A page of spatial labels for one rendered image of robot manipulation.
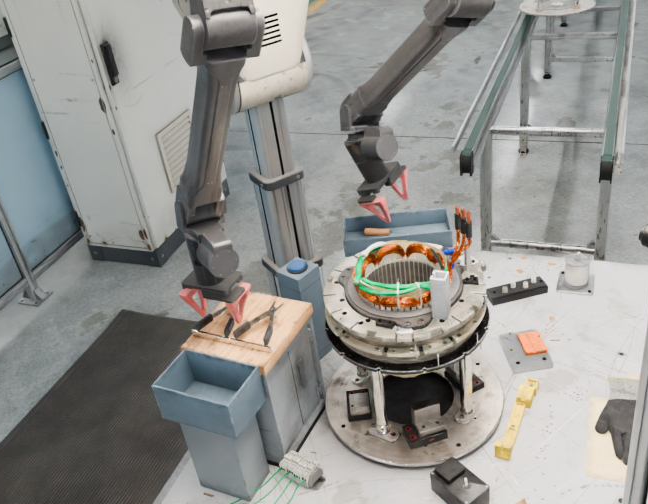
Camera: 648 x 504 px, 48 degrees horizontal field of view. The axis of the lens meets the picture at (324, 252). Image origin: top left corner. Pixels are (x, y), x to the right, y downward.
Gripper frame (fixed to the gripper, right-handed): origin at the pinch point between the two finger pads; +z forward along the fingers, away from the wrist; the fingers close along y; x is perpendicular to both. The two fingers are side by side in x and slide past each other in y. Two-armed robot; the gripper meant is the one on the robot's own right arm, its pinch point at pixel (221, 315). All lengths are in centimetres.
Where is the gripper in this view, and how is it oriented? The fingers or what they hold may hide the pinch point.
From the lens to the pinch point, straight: 144.2
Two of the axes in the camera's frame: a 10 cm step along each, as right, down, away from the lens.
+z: 1.3, 8.4, 5.3
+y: 9.1, 1.2, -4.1
